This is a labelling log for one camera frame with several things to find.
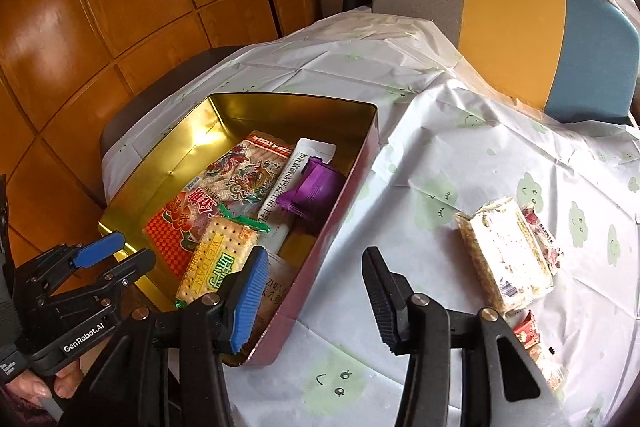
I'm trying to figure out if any green yellow cracker pack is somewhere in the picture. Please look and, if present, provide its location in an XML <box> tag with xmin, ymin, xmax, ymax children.
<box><xmin>176</xmin><ymin>204</ymin><xmax>270</xmax><ymax>308</ymax></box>

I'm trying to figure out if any red small candy bar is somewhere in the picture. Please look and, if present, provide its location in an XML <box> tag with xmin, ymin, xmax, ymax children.
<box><xmin>512</xmin><ymin>311</ymin><xmax>540</xmax><ymax>350</ymax></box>

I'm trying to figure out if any clear puffed rice cake pack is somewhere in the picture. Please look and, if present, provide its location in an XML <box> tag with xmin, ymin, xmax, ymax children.
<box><xmin>454</xmin><ymin>197</ymin><xmax>554</xmax><ymax>315</ymax></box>

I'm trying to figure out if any white long snack sachet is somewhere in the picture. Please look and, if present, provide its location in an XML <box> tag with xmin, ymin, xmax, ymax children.
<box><xmin>257</xmin><ymin>138</ymin><xmax>336</xmax><ymax>256</ymax></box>

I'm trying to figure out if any large red dragon cracker pack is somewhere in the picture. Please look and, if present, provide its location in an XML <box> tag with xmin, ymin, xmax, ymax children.
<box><xmin>143</xmin><ymin>131</ymin><xmax>293</xmax><ymax>277</ymax></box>

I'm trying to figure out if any orange crispy rice cake pack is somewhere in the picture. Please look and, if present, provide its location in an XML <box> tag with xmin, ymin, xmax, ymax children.
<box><xmin>528</xmin><ymin>343</ymin><xmax>566</xmax><ymax>392</ymax></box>

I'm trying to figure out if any purple snack packet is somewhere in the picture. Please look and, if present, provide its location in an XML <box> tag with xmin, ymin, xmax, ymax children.
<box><xmin>277</xmin><ymin>157</ymin><xmax>346</xmax><ymax>223</ymax></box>

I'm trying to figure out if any yellow brown snack sachet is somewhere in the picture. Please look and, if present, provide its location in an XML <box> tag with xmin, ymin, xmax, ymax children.
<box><xmin>253</xmin><ymin>254</ymin><xmax>297</xmax><ymax>335</ymax></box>

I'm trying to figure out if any person's left hand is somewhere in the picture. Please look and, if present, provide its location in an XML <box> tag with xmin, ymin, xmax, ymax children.
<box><xmin>6</xmin><ymin>360</ymin><xmax>84</xmax><ymax>407</ymax></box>

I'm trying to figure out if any gold-lined maroon tin box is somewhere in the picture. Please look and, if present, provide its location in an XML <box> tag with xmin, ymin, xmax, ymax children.
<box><xmin>99</xmin><ymin>93</ymin><xmax>378</xmax><ymax>366</ymax></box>

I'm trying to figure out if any pink floral candy wrapper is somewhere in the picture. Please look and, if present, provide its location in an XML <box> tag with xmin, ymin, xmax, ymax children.
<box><xmin>521</xmin><ymin>204</ymin><xmax>564</xmax><ymax>275</ymax></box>

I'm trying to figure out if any white cloud-print tablecloth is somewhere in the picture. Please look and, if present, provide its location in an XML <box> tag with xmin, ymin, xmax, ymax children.
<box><xmin>102</xmin><ymin>10</ymin><xmax>639</xmax><ymax>426</ymax></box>

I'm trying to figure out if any grey yellow blue chair back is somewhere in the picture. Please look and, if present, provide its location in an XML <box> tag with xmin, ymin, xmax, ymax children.
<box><xmin>372</xmin><ymin>0</ymin><xmax>639</xmax><ymax>124</ymax></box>

